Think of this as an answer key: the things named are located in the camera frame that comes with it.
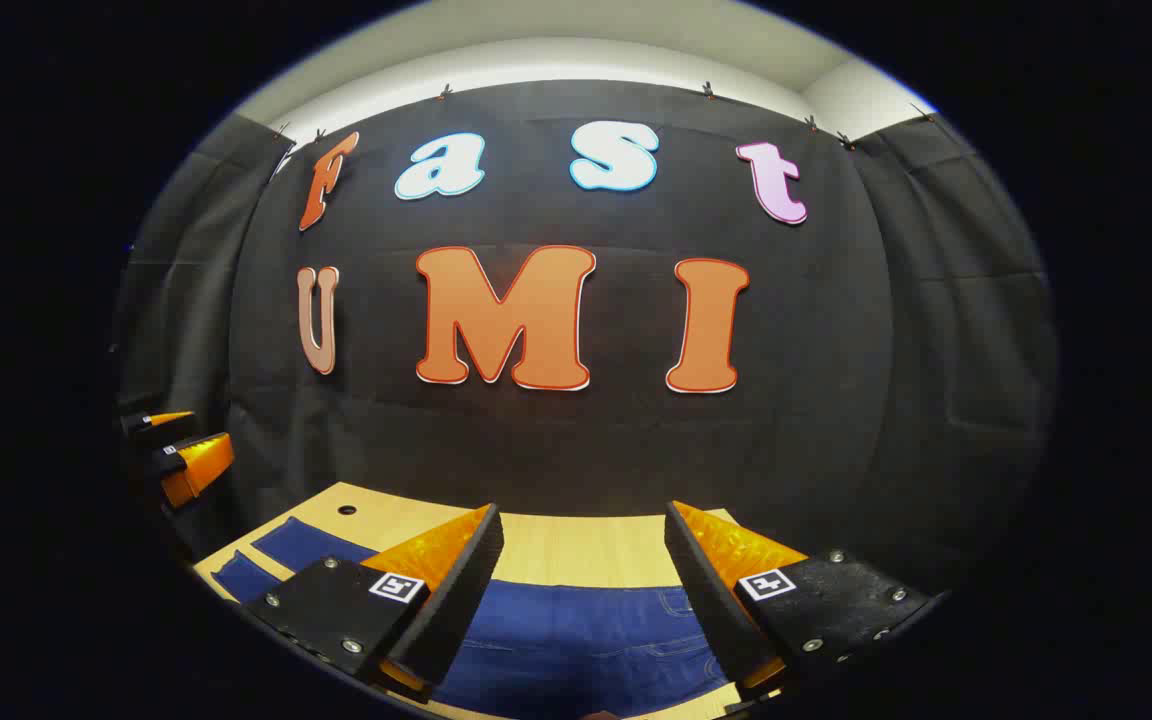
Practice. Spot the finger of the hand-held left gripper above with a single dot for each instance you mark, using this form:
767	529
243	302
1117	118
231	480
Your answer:
198	466
158	424

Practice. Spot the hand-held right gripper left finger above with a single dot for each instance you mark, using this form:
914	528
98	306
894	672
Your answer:
456	600

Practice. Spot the blue denim jeans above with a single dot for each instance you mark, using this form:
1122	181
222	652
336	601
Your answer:
576	650

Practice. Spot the black backdrop cloth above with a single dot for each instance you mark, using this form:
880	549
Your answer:
586	440

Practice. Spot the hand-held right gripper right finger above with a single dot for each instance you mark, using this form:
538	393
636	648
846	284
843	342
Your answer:
711	600

